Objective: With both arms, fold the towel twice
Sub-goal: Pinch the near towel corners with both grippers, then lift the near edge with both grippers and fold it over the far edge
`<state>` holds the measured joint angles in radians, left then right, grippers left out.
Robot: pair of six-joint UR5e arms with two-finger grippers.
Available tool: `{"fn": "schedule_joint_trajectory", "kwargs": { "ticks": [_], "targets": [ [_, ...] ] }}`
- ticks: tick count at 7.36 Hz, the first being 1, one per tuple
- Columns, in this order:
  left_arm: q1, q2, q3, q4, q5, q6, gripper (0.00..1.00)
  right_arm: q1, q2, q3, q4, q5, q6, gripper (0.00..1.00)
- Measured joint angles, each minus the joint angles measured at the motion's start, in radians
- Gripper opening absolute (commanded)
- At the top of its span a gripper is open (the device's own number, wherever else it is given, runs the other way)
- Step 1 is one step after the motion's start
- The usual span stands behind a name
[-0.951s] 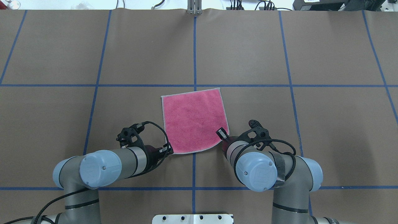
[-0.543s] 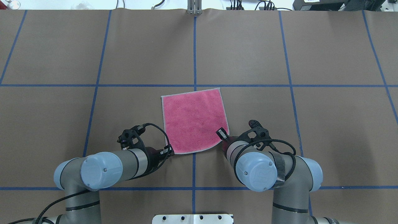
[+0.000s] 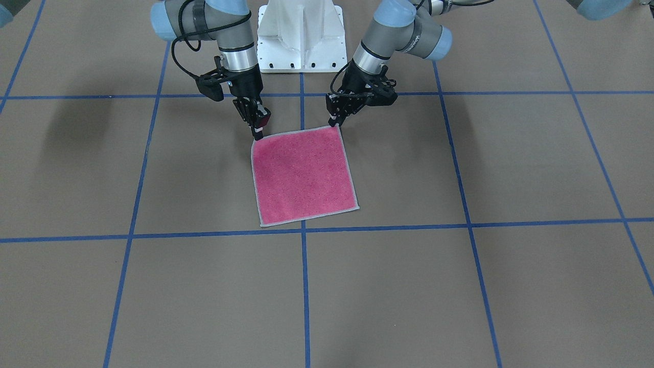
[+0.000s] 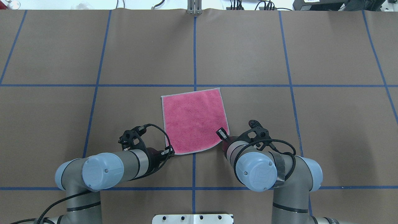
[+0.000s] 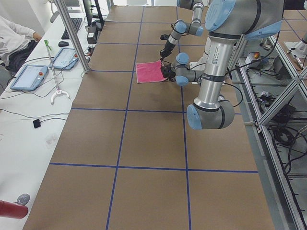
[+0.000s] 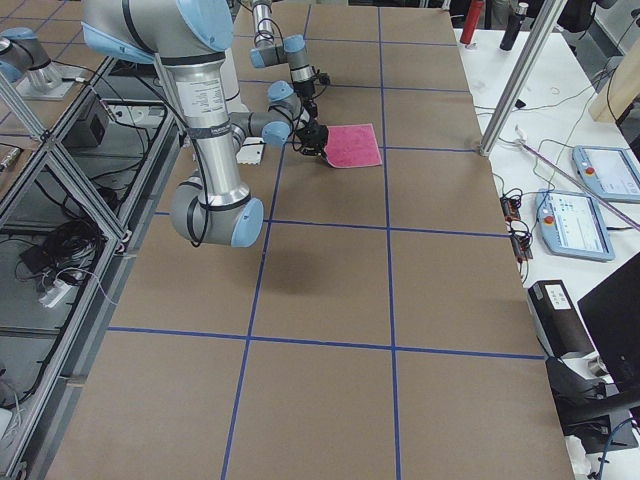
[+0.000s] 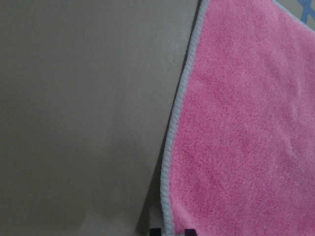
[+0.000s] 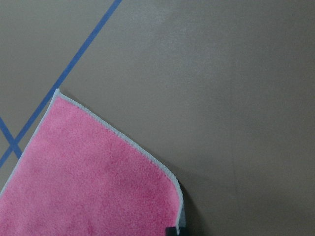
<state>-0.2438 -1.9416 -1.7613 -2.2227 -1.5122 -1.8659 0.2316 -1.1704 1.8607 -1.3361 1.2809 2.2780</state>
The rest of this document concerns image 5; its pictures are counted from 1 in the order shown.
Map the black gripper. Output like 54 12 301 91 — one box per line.
160 64 176 82
160 48 173 59

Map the pink square towel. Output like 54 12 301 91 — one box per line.
136 60 165 83

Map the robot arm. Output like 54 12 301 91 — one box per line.
160 0 204 61
160 0 284 130

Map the black power adapter box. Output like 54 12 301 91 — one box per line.
87 26 98 45

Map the black keyboard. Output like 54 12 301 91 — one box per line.
61 17 83 40

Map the far teach pendant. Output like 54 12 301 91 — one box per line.
52 47 78 70

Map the teach pendant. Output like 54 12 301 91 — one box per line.
52 47 78 70
10 65 48 91

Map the black computer mouse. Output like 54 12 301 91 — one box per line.
58 41 69 47

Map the white reacher grabber stick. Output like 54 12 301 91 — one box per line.
44 40 70 105

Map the near teach pendant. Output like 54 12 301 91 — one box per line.
10 65 48 91

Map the small black square pad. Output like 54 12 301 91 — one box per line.
33 119 41 129

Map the seated person white shirt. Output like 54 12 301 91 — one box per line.
0 17 42 73

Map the round metal lid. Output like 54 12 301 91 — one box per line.
16 193 30 206

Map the red bottle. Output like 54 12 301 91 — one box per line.
0 200 28 219

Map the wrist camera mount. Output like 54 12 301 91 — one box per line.
160 34 169 40

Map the aluminium frame post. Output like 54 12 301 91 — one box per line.
54 0 89 74

